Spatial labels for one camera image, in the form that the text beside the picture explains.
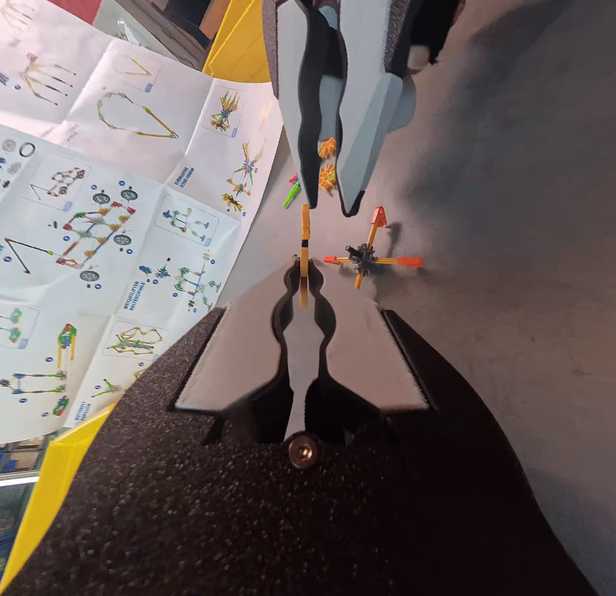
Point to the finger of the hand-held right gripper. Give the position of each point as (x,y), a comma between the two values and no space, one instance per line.
(365,100)
(288,76)

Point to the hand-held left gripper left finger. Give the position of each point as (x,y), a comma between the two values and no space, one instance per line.
(236,360)

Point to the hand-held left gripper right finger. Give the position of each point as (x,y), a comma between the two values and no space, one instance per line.
(370,360)

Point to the orange grey toy assembly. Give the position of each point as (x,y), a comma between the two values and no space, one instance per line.
(365,262)

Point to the yellow connector piece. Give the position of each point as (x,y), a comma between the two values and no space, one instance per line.
(305,221)
(304,278)

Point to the yellow plastic bin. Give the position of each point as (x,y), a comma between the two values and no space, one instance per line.
(236,52)
(53,485)

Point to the blue yellow green toy assembly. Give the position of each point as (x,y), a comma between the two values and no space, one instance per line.
(327,173)

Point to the white instruction sheet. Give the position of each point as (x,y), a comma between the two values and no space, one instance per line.
(120,148)

